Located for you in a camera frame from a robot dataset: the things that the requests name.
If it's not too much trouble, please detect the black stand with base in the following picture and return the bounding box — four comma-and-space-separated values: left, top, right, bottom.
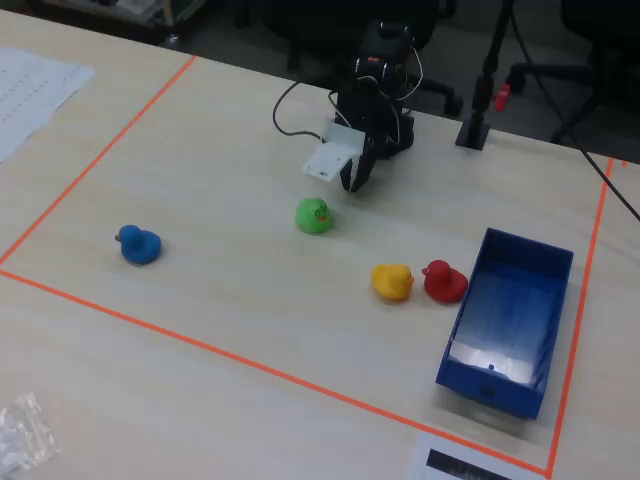
454, 0, 519, 151

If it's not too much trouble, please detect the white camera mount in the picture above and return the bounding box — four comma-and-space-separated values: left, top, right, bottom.
301, 119, 366, 184

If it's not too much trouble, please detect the thin white wire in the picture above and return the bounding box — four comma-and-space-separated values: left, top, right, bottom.
393, 42, 425, 146

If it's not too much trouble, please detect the white printed paper sheet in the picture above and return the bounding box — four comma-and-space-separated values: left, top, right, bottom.
0, 47, 96, 164

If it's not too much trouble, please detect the clear plastic bag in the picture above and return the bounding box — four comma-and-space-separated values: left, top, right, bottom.
0, 392, 60, 476

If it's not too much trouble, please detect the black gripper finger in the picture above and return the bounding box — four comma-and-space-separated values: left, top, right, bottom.
338, 154, 357, 194
351, 135, 382, 195

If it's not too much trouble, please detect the green rubber duck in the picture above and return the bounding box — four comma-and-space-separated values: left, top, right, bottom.
294, 197, 335, 236

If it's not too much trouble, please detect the black cable loop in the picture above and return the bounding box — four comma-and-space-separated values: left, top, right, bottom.
272, 79, 334, 142

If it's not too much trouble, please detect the long black cable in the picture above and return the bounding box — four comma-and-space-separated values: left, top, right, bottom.
509, 9, 640, 224

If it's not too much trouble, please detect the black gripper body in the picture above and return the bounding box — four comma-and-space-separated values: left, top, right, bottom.
333, 85, 399, 152

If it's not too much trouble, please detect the blue rubber duck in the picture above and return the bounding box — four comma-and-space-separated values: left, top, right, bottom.
113, 224, 163, 266

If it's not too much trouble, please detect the red rubber duck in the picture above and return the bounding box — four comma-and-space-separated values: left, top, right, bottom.
420, 259, 470, 305

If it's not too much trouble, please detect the orange tape line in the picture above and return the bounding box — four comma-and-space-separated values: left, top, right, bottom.
0, 54, 199, 266
0, 268, 551, 476
546, 157, 616, 477

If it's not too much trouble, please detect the paper with black print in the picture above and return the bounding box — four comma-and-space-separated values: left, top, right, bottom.
404, 432, 546, 480

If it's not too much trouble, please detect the yellow rubber duck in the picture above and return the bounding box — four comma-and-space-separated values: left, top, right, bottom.
370, 263, 416, 303

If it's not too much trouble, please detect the blue plastic box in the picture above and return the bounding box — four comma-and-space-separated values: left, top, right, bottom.
435, 227, 575, 421

